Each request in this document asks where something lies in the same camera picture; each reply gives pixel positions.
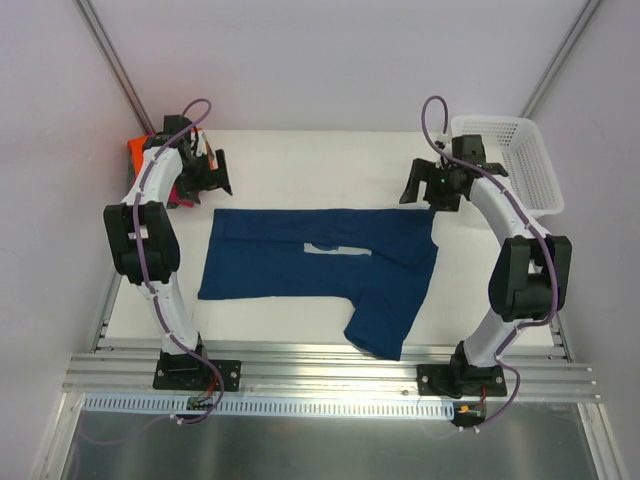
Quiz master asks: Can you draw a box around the blue t-shirt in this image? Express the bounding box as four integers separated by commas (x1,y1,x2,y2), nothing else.
198,209,438,361

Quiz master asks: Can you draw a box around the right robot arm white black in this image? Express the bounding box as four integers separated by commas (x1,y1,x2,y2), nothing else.
400,135,572,398

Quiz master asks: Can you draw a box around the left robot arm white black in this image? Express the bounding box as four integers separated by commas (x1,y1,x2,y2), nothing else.
103,114,233,388

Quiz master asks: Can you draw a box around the pink folded t-shirt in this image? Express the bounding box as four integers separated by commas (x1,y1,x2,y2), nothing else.
167,186,194,209

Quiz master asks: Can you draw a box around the orange folded t-shirt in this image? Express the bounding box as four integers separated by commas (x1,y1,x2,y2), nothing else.
127,127,212,176

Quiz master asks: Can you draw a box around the white plastic basket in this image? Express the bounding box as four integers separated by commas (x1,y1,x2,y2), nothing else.
450,115,565,218

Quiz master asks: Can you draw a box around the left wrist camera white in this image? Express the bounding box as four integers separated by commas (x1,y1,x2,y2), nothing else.
195,129,212,159

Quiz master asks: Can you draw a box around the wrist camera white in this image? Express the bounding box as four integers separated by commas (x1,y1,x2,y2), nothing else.
434,132,451,152
195,129,212,159

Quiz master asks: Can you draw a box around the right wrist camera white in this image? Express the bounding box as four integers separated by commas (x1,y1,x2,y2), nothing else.
434,132,451,152

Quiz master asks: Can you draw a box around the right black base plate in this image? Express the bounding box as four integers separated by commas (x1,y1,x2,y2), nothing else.
416,363,507,399

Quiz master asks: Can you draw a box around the aluminium mounting rail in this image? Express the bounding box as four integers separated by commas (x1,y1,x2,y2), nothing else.
62,338,602,403

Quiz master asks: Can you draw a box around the white slotted cable duct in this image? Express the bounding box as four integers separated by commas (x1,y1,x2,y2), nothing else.
82,393,455,421

